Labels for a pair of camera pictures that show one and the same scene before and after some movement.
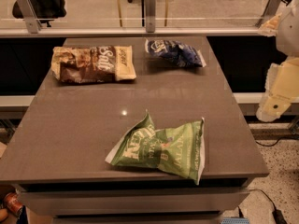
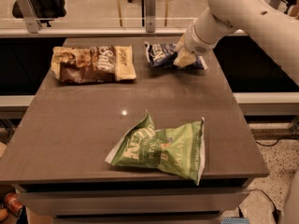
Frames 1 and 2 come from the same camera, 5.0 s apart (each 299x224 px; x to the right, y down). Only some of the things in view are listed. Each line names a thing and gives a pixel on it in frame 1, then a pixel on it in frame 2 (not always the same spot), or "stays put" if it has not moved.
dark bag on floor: x=47 y=2 stays put
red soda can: x=13 y=203 stays put
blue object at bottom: x=234 y=220 stays put
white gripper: x=290 y=32 -> x=196 y=43
